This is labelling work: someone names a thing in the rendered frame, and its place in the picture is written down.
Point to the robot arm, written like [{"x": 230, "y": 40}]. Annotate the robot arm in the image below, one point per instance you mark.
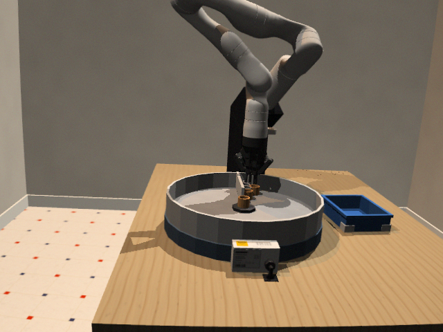
[{"x": 258, "y": 22}]

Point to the blue crate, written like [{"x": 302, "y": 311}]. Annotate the blue crate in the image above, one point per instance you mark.
[{"x": 356, "y": 213}]

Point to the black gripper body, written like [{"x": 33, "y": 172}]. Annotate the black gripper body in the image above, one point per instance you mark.
[{"x": 257, "y": 146}]

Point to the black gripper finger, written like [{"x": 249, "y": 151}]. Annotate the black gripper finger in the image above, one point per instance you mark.
[
  {"x": 244, "y": 167},
  {"x": 256, "y": 170}
]

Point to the bronze ring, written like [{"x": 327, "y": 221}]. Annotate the bronze ring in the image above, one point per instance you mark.
[
  {"x": 256, "y": 189},
  {"x": 248, "y": 192},
  {"x": 243, "y": 201}
]

